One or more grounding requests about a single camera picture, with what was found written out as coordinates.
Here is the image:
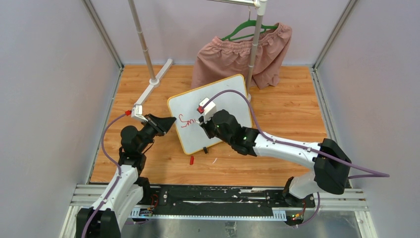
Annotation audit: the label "yellow framed whiteboard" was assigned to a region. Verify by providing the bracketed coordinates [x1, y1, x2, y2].
[167, 74, 253, 155]

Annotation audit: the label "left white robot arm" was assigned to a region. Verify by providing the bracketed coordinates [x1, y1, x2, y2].
[75, 114, 176, 238]

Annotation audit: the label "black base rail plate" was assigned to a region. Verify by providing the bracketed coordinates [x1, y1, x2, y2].
[70, 183, 368, 221]

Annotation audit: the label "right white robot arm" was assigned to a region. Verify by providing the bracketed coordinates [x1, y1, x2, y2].
[199, 110, 351, 207]

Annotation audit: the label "pink shorts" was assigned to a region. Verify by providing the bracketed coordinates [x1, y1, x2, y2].
[191, 23, 292, 89]

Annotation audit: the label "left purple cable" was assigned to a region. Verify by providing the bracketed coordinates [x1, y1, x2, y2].
[80, 109, 133, 238]

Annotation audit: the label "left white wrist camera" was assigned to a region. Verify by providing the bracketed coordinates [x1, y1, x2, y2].
[131, 104, 148, 123]

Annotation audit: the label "silver clothes rack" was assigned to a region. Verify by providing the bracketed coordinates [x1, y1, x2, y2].
[128, 0, 268, 116]

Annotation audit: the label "green clothes hanger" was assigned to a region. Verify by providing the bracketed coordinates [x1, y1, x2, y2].
[221, 7, 278, 41]

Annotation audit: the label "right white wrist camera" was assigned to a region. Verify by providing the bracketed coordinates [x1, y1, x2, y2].
[197, 98, 217, 123]

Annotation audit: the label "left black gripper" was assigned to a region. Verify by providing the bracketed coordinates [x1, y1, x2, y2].
[137, 115, 176, 153]

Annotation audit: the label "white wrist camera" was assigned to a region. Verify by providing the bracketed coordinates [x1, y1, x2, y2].
[197, 98, 217, 123]
[131, 104, 148, 123]

